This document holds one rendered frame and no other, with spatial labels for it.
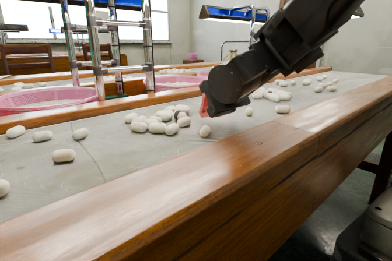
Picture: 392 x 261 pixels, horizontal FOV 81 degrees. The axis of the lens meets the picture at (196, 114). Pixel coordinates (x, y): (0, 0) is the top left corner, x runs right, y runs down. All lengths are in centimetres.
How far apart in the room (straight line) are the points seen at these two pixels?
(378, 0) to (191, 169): 505
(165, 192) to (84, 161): 18
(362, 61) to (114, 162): 502
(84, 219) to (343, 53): 517
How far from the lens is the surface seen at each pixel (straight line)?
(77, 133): 46
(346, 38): 525
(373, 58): 517
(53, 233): 23
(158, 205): 23
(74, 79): 88
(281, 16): 33
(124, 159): 37
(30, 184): 37
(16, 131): 54
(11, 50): 286
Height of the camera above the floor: 91
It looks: 17 degrees down
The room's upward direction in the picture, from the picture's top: straight up
